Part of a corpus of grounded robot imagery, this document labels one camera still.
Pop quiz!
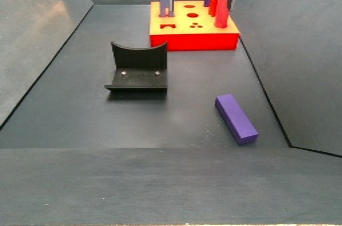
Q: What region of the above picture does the red star peg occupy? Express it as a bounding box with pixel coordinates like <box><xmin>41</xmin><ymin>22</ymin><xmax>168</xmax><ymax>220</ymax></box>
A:
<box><xmin>208</xmin><ymin>0</ymin><xmax>217</xmax><ymax>17</ymax></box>

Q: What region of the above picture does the purple rectangular block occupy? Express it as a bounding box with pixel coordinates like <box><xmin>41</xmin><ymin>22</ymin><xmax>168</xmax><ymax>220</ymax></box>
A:
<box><xmin>215</xmin><ymin>94</ymin><xmax>259</xmax><ymax>145</ymax></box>

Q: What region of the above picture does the black curved fixture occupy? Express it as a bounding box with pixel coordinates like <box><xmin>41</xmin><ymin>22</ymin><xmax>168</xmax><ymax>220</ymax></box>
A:
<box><xmin>104</xmin><ymin>42</ymin><xmax>168</xmax><ymax>91</ymax></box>

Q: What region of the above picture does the red shape-sorter board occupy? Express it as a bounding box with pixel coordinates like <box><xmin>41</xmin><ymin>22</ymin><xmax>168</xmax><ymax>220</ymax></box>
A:
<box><xmin>149</xmin><ymin>1</ymin><xmax>239</xmax><ymax>51</ymax></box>

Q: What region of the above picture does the red hexagonal peg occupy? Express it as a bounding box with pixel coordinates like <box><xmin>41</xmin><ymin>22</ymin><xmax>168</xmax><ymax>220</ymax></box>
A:
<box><xmin>213</xmin><ymin>0</ymin><xmax>228</xmax><ymax>28</ymax></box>

